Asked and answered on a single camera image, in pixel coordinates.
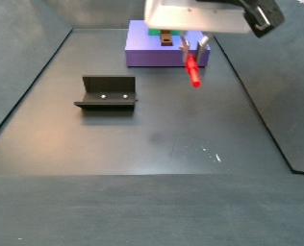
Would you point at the purple base board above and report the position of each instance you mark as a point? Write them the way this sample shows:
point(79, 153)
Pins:
point(145, 52)

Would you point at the black angle bracket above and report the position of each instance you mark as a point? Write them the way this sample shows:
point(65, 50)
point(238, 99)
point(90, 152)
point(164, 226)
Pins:
point(113, 86)

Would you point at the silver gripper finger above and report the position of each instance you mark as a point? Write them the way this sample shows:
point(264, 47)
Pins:
point(184, 45)
point(201, 47)

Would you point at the green block right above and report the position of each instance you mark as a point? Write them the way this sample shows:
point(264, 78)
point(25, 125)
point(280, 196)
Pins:
point(176, 33)

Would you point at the green block left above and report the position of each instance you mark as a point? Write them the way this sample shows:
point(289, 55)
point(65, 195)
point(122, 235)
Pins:
point(153, 32)

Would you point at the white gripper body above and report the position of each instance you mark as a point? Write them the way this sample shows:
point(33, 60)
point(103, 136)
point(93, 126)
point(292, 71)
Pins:
point(189, 15)

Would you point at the brown upright block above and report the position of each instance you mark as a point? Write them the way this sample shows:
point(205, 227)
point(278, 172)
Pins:
point(165, 37)

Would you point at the red peg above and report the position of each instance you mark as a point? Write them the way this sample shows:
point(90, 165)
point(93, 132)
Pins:
point(192, 70)

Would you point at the green block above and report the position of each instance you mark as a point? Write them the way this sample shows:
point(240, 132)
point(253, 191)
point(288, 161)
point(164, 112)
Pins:
point(176, 33)
point(153, 32)

